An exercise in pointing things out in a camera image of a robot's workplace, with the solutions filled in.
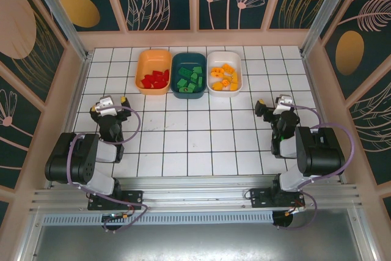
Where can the orange plastic container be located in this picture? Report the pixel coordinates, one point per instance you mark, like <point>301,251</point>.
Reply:
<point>152,60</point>

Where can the long red lego brick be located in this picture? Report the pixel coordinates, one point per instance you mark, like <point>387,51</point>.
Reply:
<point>162,85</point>

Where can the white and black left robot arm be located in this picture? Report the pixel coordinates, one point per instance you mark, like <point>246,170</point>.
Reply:
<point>58,163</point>

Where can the long green lego brick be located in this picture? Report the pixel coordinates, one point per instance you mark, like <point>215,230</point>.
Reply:
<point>184,71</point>

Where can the aluminium frame post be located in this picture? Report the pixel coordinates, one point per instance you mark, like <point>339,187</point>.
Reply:
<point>58,7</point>
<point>325,7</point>

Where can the green round lego gear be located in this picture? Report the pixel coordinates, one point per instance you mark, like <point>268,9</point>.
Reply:
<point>184,90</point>

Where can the yellow round lego piece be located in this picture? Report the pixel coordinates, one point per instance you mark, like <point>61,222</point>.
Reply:
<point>225,82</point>

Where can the grey metal sheet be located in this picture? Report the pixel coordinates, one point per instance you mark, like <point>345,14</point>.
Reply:
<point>195,242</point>

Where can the small green circuit board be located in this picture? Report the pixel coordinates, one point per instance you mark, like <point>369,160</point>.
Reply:
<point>114,215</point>

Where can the white plastic container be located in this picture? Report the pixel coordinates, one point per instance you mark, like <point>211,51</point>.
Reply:
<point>224,57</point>

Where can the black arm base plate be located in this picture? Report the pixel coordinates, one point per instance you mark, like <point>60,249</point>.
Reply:
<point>131,198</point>
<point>259,198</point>

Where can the aluminium mounting rail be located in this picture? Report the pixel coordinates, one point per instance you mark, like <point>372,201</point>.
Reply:
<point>195,190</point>

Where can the aluminium side rail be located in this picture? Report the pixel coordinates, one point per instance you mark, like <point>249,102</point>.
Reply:
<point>78,90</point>
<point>315,90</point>

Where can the teal plastic container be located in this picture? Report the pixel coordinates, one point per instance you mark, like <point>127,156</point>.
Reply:
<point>187,59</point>

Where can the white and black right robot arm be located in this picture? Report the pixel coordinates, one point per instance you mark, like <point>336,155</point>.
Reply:
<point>320,151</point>

